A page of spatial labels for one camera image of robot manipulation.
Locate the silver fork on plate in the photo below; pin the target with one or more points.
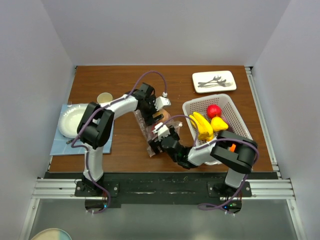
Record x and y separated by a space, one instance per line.
214 84

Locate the fake red apple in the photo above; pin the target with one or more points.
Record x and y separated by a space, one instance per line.
156 128
213 111

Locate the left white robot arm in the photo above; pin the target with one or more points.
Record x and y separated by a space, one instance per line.
94 130

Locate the silver spoon on plate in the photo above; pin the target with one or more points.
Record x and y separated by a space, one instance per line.
223 80
217 77

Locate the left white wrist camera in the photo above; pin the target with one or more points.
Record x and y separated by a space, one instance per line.
161 102

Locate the fake yellow lemon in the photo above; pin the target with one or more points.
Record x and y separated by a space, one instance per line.
218 124

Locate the fake orange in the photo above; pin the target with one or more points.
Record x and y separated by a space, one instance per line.
232 148

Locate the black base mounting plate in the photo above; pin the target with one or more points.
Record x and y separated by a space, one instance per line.
159 188

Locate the white round plate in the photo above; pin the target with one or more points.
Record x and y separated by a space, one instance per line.
70 118

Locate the beige mug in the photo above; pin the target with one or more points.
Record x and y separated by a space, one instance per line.
104 97

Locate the fake yellow banana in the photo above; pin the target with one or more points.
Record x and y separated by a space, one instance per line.
205 130

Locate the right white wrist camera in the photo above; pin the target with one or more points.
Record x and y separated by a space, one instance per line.
163 132

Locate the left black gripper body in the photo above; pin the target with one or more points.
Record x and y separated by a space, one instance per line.
148 110

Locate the white rectangular plate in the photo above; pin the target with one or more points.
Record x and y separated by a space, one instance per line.
205 76

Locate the fake purple eggplant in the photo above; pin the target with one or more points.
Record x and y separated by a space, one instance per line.
225 120

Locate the pastel round plate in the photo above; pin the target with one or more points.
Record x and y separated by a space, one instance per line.
52 234

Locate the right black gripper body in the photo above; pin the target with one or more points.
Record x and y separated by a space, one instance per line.
154 144

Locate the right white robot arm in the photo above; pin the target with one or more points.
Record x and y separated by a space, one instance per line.
236 152

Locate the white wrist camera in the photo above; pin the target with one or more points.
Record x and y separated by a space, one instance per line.
161 102
163 132

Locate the aluminium rail frame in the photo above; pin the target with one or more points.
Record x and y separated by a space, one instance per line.
281 189

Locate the white plastic basket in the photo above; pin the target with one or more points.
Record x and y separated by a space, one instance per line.
229 110

